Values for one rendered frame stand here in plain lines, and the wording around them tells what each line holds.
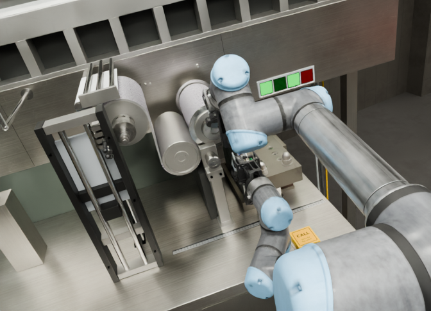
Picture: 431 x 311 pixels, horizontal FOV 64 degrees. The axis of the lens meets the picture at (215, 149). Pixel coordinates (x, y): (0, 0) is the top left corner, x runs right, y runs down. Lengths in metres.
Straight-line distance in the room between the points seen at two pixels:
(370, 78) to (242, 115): 3.16
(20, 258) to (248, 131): 0.96
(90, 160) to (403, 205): 0.73
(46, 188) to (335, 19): 1.31
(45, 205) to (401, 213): 1.34
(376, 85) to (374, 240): 3.50
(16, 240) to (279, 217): 0.86
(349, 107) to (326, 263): 1.54
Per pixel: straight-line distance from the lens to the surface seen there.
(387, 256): 0.42
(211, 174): 1.06
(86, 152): 0.94
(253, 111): 0.69
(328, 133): 0.61
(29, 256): 1.38
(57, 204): 1.56
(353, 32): 1.58
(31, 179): 1.51
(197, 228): 1.23
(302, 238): 1.10
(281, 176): 1.19
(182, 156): 1.09
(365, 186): 0.53
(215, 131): 1.05
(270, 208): 0.88
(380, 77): 3.89
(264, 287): 0.87
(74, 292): 1.23
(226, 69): 0.69
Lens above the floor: 1.72
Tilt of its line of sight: 30 degrees down
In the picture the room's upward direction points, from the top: 13 degrees counter-clockwise
